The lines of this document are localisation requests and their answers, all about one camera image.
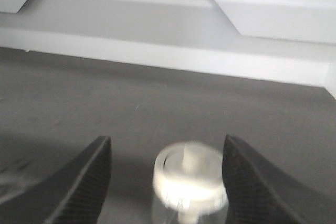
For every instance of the glass jar with white lid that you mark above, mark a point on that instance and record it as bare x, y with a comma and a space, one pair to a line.
188, 185

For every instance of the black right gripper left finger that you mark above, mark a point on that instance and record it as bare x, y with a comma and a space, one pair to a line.
73, 194

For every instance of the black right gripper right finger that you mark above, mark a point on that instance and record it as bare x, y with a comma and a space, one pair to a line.
260, 192

